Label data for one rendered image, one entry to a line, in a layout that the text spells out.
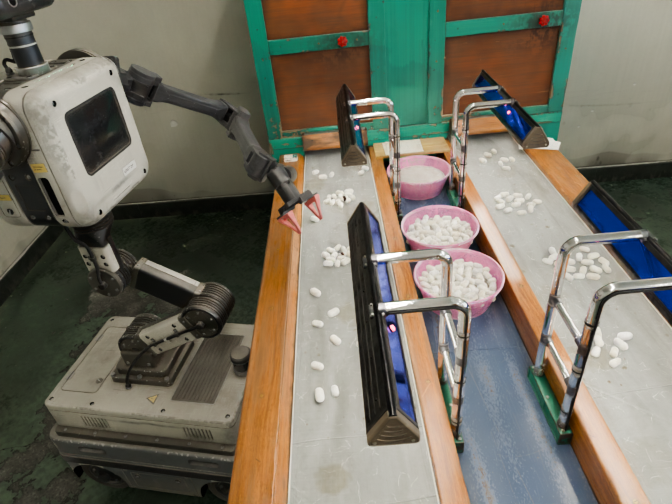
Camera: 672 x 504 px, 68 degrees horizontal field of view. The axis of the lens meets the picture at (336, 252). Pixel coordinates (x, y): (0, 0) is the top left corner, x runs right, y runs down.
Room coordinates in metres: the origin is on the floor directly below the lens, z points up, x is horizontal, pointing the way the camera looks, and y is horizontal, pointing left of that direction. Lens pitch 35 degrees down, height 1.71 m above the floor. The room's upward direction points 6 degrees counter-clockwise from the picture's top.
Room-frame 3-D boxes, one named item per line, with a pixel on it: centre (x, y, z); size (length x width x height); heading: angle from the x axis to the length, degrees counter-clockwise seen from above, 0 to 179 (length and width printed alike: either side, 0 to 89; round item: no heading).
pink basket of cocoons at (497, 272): (1.15, -0.36, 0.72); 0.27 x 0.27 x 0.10
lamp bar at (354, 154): (1.71, -0.10, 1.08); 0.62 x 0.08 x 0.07; 178
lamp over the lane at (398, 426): (0.74, -0.07, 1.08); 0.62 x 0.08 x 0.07; 178
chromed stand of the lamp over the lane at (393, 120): (1.71, -0.18, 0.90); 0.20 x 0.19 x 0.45; 178
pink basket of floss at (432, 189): (1.87, -0.38, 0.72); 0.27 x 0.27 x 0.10
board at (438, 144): (2.09, -0.39, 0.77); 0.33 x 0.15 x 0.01; 88
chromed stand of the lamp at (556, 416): (0.72, -0.54, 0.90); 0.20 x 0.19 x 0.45; 178
